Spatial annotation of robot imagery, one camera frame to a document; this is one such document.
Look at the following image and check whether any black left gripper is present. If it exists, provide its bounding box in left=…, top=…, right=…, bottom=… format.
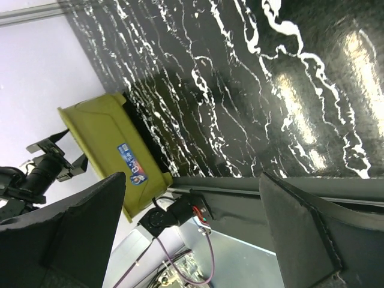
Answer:
left=1, top=130, right=88, bottom=216

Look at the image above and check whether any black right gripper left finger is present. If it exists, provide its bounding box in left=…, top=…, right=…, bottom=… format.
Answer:
left=1, top=172, right=126, bottom=287

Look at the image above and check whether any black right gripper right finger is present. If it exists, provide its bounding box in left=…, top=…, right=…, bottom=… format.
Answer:
left=262, top=173, right=383, bottom=287

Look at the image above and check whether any left arm base joint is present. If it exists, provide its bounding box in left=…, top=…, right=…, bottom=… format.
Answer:
left=138, top=193, right=214, bottom=238

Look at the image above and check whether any olive green plastic bin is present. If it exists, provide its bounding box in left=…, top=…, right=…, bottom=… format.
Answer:
left=58, top=92, right=173, bottom=221

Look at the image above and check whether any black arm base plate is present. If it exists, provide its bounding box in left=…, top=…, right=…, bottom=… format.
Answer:
left=167, top=176, right=384, bottom=256

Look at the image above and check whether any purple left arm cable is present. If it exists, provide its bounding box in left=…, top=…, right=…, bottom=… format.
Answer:
left=112, top=230, right=216, bottom=288

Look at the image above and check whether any aluminium frame rail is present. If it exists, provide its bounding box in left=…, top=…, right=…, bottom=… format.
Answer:
left=1, top=3, right=66, bottom=27

